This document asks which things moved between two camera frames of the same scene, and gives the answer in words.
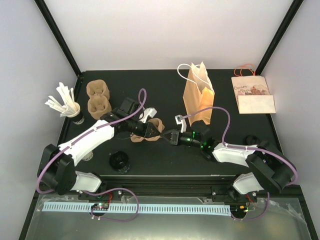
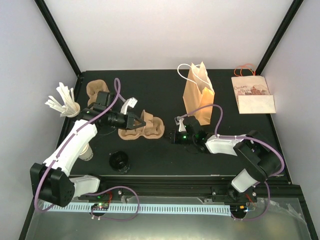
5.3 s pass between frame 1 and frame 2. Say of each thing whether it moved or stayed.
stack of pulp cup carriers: stayed
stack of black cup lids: stayed
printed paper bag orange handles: stayed
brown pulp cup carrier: moved
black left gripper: moved
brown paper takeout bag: stayed
